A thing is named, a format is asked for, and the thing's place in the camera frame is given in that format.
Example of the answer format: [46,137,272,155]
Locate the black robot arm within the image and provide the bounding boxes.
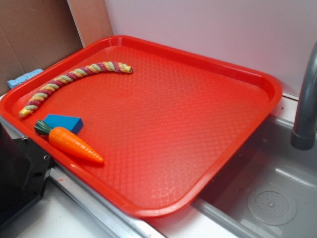
[0,125,53,230]

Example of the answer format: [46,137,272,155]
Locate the red plastic tray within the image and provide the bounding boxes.
[0,36,282,218]

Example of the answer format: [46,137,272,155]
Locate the blue rectangular block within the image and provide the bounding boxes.
[44,114,84,134]

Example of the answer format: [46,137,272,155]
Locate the orange toy carrot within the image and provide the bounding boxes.
[34,120,104,164]

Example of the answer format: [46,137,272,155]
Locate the wooden board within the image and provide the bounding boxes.
[67,0,113,47]

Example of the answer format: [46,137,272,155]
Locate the grey toy sink basin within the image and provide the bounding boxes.
[151,114,317,238]

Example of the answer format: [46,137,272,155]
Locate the grey faucet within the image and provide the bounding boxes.
[291,45,317,150]

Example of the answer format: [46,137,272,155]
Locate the blue sponge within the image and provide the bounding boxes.
[7,69,43,89]

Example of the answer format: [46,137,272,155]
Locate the brown cardboard panel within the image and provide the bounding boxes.
[0,0,82,94]

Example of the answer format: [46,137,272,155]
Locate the multicolored twisted rope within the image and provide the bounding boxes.
[19,61,134,118]

